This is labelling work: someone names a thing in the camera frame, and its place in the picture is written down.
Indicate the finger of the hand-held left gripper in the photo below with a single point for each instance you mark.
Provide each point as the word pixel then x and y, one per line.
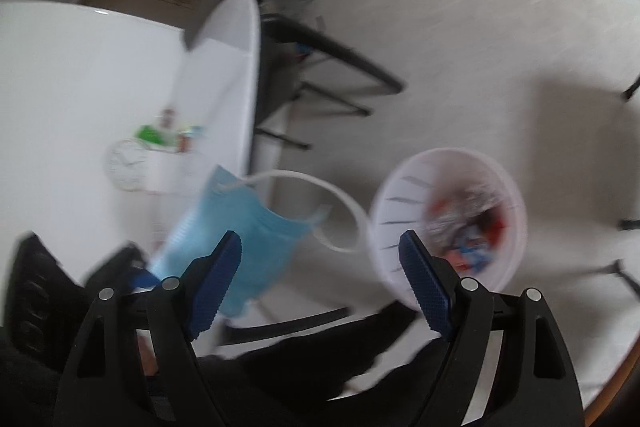
pixel 125 269

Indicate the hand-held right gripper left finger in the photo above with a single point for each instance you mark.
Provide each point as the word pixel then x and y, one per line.
pixel 215 287

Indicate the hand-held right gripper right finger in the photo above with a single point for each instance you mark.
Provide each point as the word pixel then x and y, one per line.
pixel 425 287

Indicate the blue snack packet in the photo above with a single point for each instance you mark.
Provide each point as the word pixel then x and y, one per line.
pixel 472 252

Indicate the blue face mask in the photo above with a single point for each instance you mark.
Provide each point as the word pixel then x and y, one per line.
pixel 250 227

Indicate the silver printed paper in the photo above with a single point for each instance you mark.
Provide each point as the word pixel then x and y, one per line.
pixel 452 219

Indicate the white plastic bin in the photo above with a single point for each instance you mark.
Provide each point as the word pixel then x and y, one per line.
pixel 400 207

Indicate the red wrapper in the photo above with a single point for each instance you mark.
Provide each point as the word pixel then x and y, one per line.
pixel 495 227

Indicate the black chair legs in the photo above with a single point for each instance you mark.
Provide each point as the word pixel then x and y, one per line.
pixel 625 267

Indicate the dark grey chair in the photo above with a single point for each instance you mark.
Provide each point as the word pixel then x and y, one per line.
pixel 320 44

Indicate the round wall clock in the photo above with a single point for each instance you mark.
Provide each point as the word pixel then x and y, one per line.
pixel 127 164

